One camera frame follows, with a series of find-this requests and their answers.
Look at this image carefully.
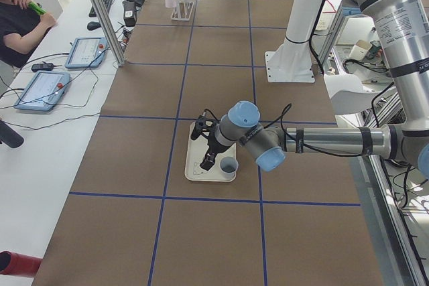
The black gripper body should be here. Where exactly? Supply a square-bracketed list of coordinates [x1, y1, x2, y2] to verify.
[190, 115, 235, 157]

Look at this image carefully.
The pink plastic cup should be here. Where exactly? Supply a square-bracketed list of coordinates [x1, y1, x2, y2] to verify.
[165, 0, 176, 9]

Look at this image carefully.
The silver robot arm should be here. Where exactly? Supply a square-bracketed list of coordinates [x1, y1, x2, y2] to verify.
[190, 0, 428, 178]

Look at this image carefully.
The grey plastic cup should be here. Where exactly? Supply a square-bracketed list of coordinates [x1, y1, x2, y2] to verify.
[220, 157, 239, 180]

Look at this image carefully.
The white serving tray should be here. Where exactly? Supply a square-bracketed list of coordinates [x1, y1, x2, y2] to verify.
[184, 121, 239, 184]

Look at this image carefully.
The black labelled box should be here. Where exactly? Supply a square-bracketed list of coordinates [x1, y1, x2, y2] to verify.
[122, 0, 137, 27]

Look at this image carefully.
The black computer mouse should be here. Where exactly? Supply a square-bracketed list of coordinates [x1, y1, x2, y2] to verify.
[86, 21, 101, 31]

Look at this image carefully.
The far blue teach pendant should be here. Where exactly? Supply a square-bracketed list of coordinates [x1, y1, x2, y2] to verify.
[64, 37, 108, 69]

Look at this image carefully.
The blue teach pendant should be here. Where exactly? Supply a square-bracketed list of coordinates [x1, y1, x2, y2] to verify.
[64, 37, 108, 69]
[13, 71, 71, 112]

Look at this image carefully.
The near blue teach pendant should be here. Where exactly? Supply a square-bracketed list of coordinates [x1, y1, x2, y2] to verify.
[13, 71, 71, 112]

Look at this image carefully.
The green plastic tool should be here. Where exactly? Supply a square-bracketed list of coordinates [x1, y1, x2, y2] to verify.
[28, 1, 46, 15]

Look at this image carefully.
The black power adapter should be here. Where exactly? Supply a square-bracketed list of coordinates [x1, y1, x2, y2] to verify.
[31, 63, 55, 72]

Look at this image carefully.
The seated person in black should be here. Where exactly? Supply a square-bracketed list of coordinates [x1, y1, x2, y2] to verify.
[1, 0, 56, 68]

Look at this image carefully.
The red cylinder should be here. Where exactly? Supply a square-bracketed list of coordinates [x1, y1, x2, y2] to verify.
[1, 251, 42, 278]

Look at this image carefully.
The white wire cup rack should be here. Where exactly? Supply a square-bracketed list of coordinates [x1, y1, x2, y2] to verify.
[171, 0, 195, 21]

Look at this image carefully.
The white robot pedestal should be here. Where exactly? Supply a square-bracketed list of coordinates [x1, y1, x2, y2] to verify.
[265, 0, 324, 83]

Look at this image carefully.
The aluminium frame post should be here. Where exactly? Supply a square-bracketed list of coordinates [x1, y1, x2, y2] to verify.
[91, 0, 125, 67]

